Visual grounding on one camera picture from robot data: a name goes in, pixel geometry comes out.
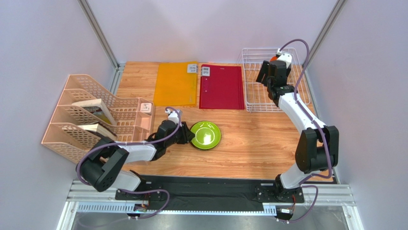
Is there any orange file folder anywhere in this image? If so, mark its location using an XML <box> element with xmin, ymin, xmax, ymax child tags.
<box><xmin>153</xmin><ymin>61</ymin><xmax>198</xmax><ymax>106</ymax></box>

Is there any pink magazine file rack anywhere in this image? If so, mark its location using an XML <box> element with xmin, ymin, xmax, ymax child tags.
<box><xmin>41</xmin><ymin>74</ymin><xmax>136</xmax><ymax>163</ymax></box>

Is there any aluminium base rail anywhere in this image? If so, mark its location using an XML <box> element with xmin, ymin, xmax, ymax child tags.
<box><xmin>57</xmin><ymin>176</ymin><xmax>363</xmax><ymax>230</ymax></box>

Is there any lower book in rack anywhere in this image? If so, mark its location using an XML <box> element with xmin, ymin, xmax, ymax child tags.
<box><xmin>78</xmin><ymin>123</ymin><xmax>117</xmax><ymax>141</ymax></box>

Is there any small white box in organizer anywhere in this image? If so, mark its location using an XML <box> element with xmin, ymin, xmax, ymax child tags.
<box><xmin>140</xmin><ymin>103</ymin><xmax>153</xmax><ymax>115</ymax></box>

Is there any book in rack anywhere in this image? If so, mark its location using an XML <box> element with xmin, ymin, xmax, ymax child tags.
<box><xmin>78</xmin><ymin>123</ymin><xmax>117</xmax><ymax>141</ymax></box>
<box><xmin>72</xmin><ymin>99</ymin><xmax>116</xmax><ymax>125</ymax></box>

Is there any upper book in rack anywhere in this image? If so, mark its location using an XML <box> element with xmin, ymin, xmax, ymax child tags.
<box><xmin>72</xmin><ymin>99</ymin><xmax>116</xmax><ymax>125</ymax></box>

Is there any white wire dish rack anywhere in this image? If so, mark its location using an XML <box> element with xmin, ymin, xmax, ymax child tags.
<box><xmin>238</xmin><ymin>46</ymin><xmax>315</xmax><ymax>113</ymax></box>

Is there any pink desk organizer tray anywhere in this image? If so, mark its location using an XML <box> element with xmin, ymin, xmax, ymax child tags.
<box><xmin>126</xmin><ymin>97</ymin><xmax>156</xmax><ymax>165</ymax></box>

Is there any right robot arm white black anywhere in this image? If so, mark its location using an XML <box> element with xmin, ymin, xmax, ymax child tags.
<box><xmin>256</xmin><ymin>59</ymin><xmax>340</xmax><ymax>191</ymax></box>

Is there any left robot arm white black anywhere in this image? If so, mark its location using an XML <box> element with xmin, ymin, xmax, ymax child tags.
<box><xmin>76</xmin><ymin>120</ymin><xmax>195</xmax><ymax>192</ymax></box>

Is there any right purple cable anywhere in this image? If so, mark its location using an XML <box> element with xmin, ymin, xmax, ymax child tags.
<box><xmin>276</xmin><ymin>39</ymin><xmax>333</xmax><ymax>223</ymax></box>

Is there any lime green plate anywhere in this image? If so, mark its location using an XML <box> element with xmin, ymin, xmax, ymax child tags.
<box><xmin>190</xmin><ymin>121</ymin><xmax>222</xmax><ymax>150</ymax></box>

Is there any orange plate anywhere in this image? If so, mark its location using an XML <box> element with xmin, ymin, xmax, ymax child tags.
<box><xmin>270</xmin><ymin>56</ymin><xmax>278</xmax><ymax>62</ymax></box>

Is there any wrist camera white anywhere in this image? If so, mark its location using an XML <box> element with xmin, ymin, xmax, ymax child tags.
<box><xmin>275</xmin><ymin>49</ymin><xmax>293</xmax><ymax>69</ymax></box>
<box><xmin>165</xmin><ymin>108</ymin><xmax>182</xmax><ymax>125</ymax></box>

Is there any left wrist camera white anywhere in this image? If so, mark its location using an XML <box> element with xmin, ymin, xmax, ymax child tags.
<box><xmin>165</xmin><ymin>108</ymin><xmax>182</xmax><ymax>125</ymax></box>

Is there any red file folder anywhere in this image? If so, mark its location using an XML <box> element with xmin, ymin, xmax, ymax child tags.
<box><xmin>199</xmin><ymin>64</ymin><xmax>245</xmax><ymax>110</ymax></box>

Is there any black base mat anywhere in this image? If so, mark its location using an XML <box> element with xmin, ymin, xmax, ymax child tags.
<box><xmin>114</xmin><ymin>175</ymin><xmax>305</xmax><ymax>212</ymax></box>

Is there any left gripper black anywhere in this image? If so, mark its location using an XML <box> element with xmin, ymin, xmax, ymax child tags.
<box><xmin>165</xmin><ymin>121</ymin><xmax>195</xmax><ymax>147</ymax></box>

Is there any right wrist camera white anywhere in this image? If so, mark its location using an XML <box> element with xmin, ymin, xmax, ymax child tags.
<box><xmin>275</xmin><ymin>49</ymin><xmax>293</xmax><ymax>69</ymax></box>

